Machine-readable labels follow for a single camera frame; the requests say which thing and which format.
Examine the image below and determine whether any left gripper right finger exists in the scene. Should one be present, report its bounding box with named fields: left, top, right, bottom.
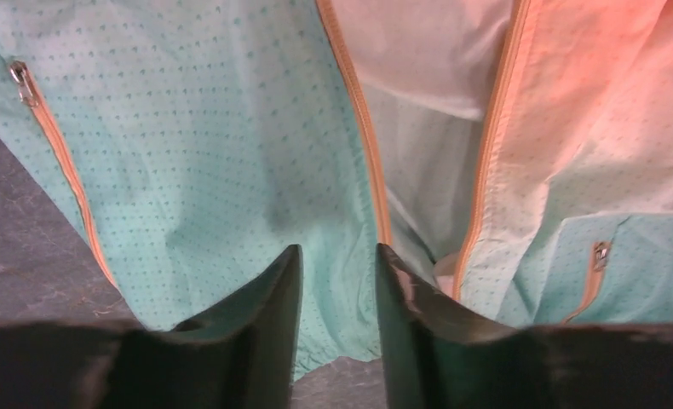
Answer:
left=376, top=244, right=673, bottom=408

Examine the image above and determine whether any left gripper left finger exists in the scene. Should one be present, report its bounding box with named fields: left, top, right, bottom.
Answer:
left=0, top=245, right=302, bottom=408

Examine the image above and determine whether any orange and mint hooded jacket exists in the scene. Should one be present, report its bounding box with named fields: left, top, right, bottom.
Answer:
left=0, top=1, right=673, bottom=376

